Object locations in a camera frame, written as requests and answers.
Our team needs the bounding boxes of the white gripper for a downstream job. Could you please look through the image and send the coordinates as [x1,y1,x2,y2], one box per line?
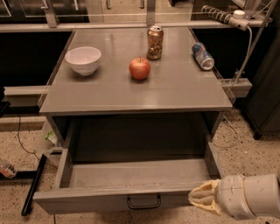
[189,175,256,220]

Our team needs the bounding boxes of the grey top drawer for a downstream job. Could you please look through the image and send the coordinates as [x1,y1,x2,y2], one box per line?
[34,113,224,214]

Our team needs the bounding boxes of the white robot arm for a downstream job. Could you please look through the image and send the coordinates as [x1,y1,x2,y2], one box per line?
[188,174,280,220]

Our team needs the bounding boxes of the blue white soda can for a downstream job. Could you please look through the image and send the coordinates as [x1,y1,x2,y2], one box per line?
[192,42,214,71]

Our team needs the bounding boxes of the grey cabinet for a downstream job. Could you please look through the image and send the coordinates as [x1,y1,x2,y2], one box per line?
[38,26,236,147]

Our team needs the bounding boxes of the red apple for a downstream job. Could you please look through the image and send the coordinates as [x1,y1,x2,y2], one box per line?
[129,57,151,81]

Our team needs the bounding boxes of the clear plastic bag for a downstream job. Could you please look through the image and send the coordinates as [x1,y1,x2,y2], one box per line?
[36,120,64,169]

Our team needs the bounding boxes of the gold soda can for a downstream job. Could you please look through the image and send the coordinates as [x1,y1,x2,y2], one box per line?
[147,25,164,60]

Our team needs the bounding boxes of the black metal floor bar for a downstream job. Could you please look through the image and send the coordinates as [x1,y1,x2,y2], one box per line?
[21,155,46,216]

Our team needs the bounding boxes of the white ceramic bowl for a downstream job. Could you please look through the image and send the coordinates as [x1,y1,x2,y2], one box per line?
[65,46,102,76]

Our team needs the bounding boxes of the clear plastic bottle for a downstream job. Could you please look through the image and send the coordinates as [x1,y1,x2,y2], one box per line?
[0,159,17,178]

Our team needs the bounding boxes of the white cable on floor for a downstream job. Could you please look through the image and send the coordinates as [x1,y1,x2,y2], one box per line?
[213,115,241,150]

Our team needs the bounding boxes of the black drawer handle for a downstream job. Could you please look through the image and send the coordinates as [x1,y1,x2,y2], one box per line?
[127,196,161,210]

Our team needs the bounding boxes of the black thin cable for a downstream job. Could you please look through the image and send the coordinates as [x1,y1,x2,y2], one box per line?
[16,113,42,161]

